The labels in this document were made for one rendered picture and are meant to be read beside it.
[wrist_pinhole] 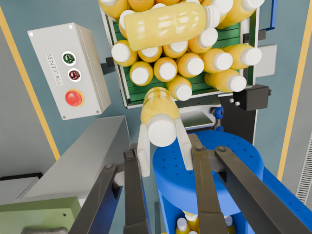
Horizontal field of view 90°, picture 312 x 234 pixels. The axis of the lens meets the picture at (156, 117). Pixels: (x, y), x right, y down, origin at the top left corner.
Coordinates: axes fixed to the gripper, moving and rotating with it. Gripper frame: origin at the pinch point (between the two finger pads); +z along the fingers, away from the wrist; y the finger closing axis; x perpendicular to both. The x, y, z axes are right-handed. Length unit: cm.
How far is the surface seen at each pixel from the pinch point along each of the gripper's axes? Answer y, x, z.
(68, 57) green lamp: -17.0, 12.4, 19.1
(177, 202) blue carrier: 0.7, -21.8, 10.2
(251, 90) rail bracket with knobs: 28.3, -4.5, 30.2
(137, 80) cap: -4.2, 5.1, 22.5
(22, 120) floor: -137, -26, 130
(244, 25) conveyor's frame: 31, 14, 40
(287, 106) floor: 125, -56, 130
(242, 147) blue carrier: 20.6, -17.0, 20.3
